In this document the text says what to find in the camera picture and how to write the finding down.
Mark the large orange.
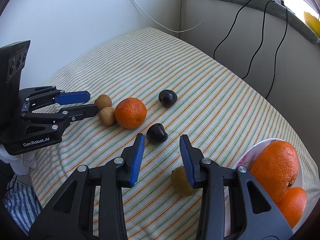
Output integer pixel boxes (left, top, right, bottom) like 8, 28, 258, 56
249, 141, 299, 203
276, 187, 307, 229

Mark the small brown longan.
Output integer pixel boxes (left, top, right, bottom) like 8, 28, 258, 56
99, 107, 116, 126
94, 94, 112, 110

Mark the white floral plate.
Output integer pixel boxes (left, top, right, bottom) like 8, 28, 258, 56
234, 138, 303, 228

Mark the medium tangerine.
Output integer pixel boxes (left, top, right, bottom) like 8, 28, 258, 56
114, 98, 147, 129

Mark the green-brown kiwi fruit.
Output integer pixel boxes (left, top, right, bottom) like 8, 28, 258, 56
171, 166, 197, 197

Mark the dark plum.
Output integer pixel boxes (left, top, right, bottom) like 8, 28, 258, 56
158, 89, 178, 108
146, 123, 168, 144

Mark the white gloved left hand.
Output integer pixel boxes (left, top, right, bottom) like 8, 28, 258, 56
0, 145, 37, 176

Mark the blue striped cloth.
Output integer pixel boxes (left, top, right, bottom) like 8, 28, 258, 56
3, 178, 42, 235

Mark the striped tablecloth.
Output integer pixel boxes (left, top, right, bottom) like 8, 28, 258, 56
31, 28, 319, 239

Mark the yellow melon rind bowl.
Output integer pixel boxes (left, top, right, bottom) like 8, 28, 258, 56
304, 12, 320, 37

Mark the black camera box left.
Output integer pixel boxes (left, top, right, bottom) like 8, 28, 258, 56
0, 40, 30, 134

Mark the white cable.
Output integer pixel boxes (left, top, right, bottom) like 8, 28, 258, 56
121, 0, 210, 33

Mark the black cable right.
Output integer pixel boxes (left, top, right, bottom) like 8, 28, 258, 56
241, 0, 289, 100

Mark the black cable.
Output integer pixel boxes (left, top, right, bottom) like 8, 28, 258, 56
241, 0, 289, 100
213, 0, 261, 61

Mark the black cable left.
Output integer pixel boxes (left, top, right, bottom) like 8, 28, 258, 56
213, 0, 261, 61

